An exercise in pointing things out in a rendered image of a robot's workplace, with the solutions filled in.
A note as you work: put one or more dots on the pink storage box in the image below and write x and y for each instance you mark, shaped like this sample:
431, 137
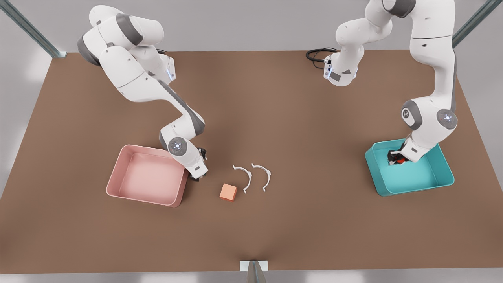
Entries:
149, 177

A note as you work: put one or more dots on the red button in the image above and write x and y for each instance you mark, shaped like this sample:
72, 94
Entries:
400, 159

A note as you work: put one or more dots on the blue storage box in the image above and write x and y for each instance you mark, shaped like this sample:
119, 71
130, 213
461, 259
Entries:
416, 177

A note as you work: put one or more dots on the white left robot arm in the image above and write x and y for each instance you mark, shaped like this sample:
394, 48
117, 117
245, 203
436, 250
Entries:
432, 55

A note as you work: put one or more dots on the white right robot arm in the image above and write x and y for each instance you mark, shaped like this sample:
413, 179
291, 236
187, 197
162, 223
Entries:
129, 74

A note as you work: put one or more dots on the white curved clip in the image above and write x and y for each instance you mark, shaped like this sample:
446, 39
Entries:
268, 176
248, 177

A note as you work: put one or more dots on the orange cube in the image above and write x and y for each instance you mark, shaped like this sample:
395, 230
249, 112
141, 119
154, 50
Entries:
228, 192

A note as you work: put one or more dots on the silver frame post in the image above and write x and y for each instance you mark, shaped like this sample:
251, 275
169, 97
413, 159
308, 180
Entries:
254, 271
473, 19
31, 29

